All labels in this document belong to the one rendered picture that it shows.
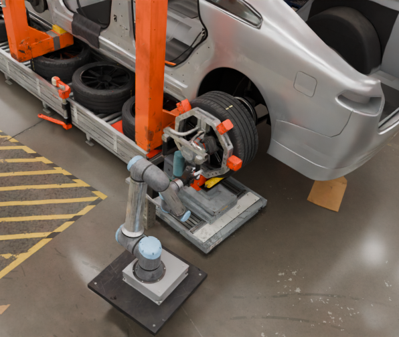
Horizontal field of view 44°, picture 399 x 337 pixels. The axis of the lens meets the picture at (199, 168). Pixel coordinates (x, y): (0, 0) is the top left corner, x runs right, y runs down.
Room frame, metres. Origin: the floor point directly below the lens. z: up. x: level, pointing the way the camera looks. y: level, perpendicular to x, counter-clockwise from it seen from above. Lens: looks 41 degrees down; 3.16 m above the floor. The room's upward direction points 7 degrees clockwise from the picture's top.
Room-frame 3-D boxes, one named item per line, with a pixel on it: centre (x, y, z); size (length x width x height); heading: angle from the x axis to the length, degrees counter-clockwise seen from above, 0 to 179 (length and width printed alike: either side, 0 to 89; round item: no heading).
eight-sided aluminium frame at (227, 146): (2.97, 0.00, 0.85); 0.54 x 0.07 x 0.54; 52
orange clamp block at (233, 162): (2.78, -0.25, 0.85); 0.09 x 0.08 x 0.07; 52
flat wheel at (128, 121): (3.85, 0.47, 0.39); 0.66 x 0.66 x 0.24
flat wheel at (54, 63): (4.81, 1.68, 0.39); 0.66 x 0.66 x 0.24
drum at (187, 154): (2.92, 0.05, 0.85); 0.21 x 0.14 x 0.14; 142
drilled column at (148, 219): (2.85, 0.39, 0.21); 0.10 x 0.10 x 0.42; 52
